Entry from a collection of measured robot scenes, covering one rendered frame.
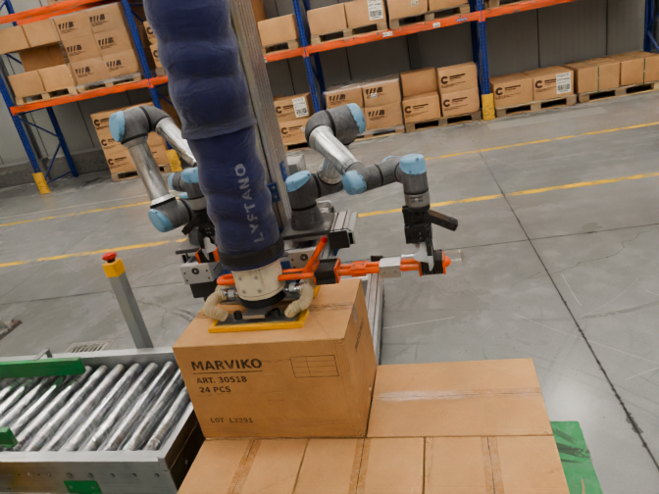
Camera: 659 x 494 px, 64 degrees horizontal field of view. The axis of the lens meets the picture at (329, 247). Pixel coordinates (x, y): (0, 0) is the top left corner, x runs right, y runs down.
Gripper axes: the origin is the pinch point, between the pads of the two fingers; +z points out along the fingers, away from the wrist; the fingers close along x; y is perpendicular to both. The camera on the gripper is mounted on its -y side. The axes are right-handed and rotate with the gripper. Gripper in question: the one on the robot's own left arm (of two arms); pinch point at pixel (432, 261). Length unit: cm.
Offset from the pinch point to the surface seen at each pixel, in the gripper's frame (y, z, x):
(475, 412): -8, 53, 11
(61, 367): 180, 46, -18
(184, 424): 95, 47, 22
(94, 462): 123, 48, 38
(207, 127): 58, -55, 11
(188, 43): 57, -78, 11
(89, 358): 171, 48, -27
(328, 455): 40, 53, 30
